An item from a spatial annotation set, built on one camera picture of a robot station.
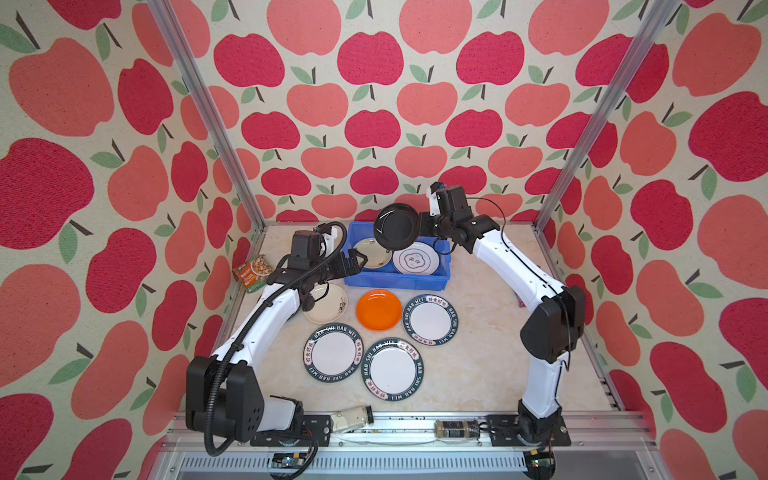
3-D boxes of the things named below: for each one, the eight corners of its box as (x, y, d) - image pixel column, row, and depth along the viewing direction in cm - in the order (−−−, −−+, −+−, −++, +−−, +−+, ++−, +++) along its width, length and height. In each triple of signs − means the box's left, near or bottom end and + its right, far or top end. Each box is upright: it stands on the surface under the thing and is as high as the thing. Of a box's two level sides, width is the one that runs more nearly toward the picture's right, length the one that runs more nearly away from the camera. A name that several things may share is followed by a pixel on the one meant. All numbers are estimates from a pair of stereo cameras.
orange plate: (355, 331, 93) (355, 328, 92) (358, 292, 103) (357, 289, 101) (402, 331, 94) (403, 328, 92) (401, 292, 103) (401, 289, 101)
